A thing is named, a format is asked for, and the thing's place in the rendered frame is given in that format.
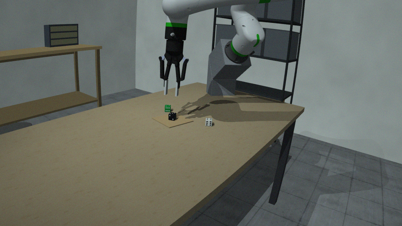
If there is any white die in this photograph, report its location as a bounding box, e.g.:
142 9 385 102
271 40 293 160
205 118 212 126

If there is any tan square mat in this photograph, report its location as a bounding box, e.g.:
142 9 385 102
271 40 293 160
152 113 193 128

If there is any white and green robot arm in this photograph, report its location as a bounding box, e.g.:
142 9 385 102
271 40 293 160
162 0 288 63

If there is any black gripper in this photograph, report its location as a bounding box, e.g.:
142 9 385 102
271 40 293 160
159 40 189 96

